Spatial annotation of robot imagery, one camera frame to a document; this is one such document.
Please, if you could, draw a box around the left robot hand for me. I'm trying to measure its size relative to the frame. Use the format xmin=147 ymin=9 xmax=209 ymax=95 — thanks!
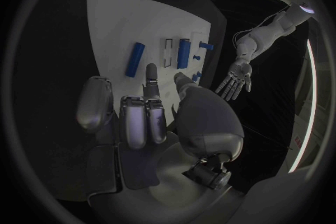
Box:
xmin=214 ymin=58 xmax=254 ymax=101

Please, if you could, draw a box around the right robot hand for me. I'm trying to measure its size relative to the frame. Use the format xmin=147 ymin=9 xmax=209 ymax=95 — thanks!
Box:
xmin=76 ymin=63 xmax=246 ymax=224

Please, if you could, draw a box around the white task board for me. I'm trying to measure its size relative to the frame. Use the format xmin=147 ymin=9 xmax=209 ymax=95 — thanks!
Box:
xmin=86 ymin=0 xmax=212 ymax=127

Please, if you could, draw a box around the long blue cylinder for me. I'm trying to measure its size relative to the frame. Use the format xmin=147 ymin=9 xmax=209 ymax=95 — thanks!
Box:
xmin=176 ymin=38 xmax=192 ymax=70
xmin=124 ymin=42 xmax=147 ymax=78

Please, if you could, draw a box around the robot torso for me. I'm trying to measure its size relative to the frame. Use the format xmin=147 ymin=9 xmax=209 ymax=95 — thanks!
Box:
xmin=286 ymin=16 xmax=332 ymax=174

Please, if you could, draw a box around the white cable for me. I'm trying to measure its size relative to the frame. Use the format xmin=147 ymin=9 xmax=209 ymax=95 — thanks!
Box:
xmin=256 ymin=3 xmax=293 ymax=29
xmin=231 ymin=27 xmax=255 ymax=51

